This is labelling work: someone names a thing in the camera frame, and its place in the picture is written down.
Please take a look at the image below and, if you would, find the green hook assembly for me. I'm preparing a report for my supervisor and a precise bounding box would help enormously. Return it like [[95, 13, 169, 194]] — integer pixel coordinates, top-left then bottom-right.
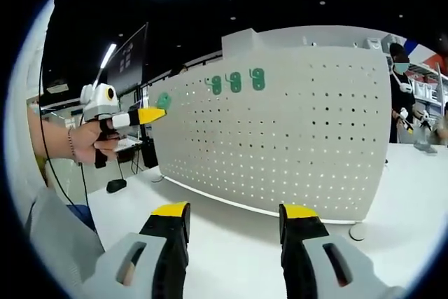
[[225, 71, 243, 93], [204, 74, 223, 95], [248, 67, 266, 91], [156, 92, 173, 110]]

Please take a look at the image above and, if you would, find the open laptop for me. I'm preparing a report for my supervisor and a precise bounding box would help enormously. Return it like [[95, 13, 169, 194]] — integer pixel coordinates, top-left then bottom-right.
[[117, 127, 144, 153]]

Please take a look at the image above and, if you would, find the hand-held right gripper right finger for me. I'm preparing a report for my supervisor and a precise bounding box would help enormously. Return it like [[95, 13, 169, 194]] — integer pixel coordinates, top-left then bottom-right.
[[278, 202, 407, 299]]

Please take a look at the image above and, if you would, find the black box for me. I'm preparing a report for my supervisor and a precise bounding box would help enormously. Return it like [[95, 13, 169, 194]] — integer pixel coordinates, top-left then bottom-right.
[[141, 137, 159, 169]]

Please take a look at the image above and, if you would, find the metal storage shelf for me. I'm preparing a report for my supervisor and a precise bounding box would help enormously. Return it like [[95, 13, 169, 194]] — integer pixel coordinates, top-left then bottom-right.
[[363, 34, 448, 118]]

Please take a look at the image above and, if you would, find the beaded bracelet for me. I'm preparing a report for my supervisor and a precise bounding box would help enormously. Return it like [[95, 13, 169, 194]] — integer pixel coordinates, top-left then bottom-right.
[[66, 127, 80, 166]]

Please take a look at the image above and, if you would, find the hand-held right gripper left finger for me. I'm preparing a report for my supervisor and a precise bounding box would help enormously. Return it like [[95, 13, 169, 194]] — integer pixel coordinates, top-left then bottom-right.
[[80, 200, 192, 299]]

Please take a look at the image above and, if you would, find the black computer mouse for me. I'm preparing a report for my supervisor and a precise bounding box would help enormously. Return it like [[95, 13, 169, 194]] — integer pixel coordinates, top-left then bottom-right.
[[106, 179, 127, 194]]

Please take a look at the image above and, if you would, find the black hanging screen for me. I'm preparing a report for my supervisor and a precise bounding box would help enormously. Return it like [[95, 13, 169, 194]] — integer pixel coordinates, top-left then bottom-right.
[[106, 22, 150, 95]]

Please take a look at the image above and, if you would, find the person's left hand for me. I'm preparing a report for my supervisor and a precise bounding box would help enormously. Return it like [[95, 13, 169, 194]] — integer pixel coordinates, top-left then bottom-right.
[[73, 122, 118, 165]]

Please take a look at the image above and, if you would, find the blue jeans leg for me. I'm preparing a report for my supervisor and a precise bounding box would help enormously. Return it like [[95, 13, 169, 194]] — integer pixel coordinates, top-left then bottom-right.
[[68, 204, 97, 233]]

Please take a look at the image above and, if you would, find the white perforated mounting plate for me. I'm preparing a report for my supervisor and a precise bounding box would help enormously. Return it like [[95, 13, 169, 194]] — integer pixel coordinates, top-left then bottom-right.
[[148, 46, 393, 241]]

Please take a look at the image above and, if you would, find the ceiling light strip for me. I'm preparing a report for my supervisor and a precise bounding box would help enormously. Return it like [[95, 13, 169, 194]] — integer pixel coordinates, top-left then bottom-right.
[[100, 43, 118, 69]]

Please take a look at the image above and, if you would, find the grey plastic object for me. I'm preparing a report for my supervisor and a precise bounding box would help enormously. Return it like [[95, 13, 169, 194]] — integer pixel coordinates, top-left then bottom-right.
[[413, 127, 438, 155]]

